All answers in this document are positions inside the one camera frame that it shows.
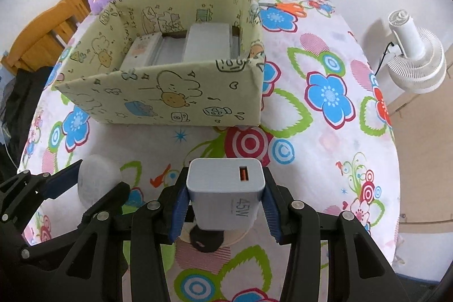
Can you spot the floral tablecloth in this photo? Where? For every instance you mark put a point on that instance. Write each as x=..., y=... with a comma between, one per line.
x=324, y=130

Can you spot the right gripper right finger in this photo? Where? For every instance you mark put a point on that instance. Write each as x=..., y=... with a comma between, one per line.
x=294, y=223

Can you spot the white floor fan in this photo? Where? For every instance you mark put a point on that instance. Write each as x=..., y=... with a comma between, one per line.
x=416, y=60

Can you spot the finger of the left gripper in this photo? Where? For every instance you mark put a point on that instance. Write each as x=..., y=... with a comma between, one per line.
x=23, y=194
x=86, y=264

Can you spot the white rectangular box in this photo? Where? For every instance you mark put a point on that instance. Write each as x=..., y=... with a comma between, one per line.
x=207, y=41

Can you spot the orange handled scissors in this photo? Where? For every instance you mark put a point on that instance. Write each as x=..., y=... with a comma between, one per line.
x=295, y=9

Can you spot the white box with print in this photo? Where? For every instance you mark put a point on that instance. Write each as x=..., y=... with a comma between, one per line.
x=143, y=51

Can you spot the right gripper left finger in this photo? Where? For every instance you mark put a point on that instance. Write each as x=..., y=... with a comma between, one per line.
x=157, y=223

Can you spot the cartoon print storage box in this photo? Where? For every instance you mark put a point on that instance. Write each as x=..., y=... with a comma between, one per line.
x=222, y=93

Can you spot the wooden chair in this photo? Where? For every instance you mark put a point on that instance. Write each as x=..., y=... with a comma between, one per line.
x=43, y=40

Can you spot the grey 45W USB charger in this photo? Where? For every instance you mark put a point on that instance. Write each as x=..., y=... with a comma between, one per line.
x=225, y=193

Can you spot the white round puck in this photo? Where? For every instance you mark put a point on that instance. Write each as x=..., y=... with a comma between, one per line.
x=97, y=175

